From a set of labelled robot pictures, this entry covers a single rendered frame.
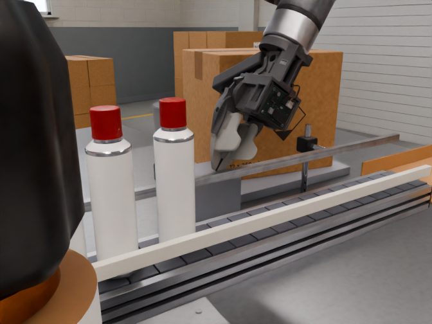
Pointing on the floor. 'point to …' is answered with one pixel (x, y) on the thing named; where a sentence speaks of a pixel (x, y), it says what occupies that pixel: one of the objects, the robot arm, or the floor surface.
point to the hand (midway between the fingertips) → (216, 162)
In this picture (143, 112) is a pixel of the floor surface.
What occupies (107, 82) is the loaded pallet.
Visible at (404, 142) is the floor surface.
